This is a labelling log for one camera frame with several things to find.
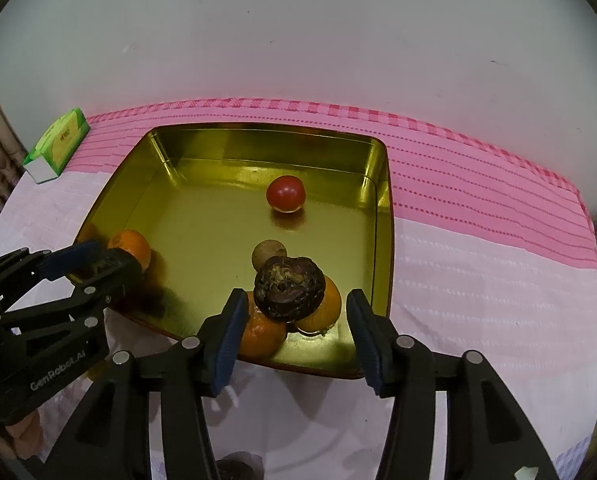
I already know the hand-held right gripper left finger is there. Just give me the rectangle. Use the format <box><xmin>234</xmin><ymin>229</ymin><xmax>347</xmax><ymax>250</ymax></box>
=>
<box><xmin>41</xmin><ymin>287</ymin><xmax>250</xmax><ymax>480</ymax></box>

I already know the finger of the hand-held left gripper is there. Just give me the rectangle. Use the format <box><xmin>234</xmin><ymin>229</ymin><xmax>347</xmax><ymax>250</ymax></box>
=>
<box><xmin>0</xmin><ymin>249</ymin><xmax>145</xmax><ymax>333</ymax></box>
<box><xmin>0</xmin><ymin>240</ymin><xmax>106</xmax><ymax>296</ymax></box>

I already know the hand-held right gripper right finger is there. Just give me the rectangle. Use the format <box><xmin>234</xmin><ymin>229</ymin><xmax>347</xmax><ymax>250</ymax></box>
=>
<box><xmin>345</xmin><ymin>288</ymin><xmax>559</xmax><ymax>480</ymax></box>

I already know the small orange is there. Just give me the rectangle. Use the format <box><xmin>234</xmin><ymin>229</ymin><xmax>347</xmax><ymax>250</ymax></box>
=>
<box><xmin>238</xmin><ymin>290</ymin><xmax>289</xmax><ymax>361</ymax></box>

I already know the large dark wrinkled fruit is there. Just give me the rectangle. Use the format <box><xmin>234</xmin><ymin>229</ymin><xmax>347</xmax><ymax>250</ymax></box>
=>
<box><xmin>254</xmin><ymin>255</ymin><xmax>327</xmax><ymax>322</ymax></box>

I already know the tan longan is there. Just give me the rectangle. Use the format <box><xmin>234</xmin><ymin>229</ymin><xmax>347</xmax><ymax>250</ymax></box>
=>
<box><xmin>251</xmin><ymin>240</ymin><xmax>288</xmax><ymax>271</ymax></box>

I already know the red and gold tin box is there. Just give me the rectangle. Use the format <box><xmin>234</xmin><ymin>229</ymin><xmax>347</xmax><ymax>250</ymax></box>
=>
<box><xmin>73</xmin><ymin>122</ymin><xmax>395</xmax><ymax>380</ymax></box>

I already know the red tomato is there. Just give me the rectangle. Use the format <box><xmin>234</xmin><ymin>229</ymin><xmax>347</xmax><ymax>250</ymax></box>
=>
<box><xmin>266</xmin><ymin>175</ymin><xmax>307</xmax><ymax>213</ymax></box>

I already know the person's left hand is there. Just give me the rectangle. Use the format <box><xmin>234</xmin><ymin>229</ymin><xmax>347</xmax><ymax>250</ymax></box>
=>
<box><xmin>1</xmin><ymin>407</ymin><xmax>46</xmax><ymax>461</ymax></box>

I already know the white purple checked cloth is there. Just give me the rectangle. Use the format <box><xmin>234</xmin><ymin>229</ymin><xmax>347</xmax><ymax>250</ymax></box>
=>
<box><xmin>0</xmin><ymin>170</ymin><xmax>597</xmax><ymax>480</ymax></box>

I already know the green tissue box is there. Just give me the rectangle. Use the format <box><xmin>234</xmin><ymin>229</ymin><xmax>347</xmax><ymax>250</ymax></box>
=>
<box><xmin>22</xmin><ymin>107</ymin><xmax>90</xmax><ymax>184</ymax></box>

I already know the pink striped cloth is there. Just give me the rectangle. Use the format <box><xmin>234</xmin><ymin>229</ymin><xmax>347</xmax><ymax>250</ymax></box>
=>
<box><xmin>76</xmin><ymin>97</ymin><xmax>597</xmax><ymax>271</ymax></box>

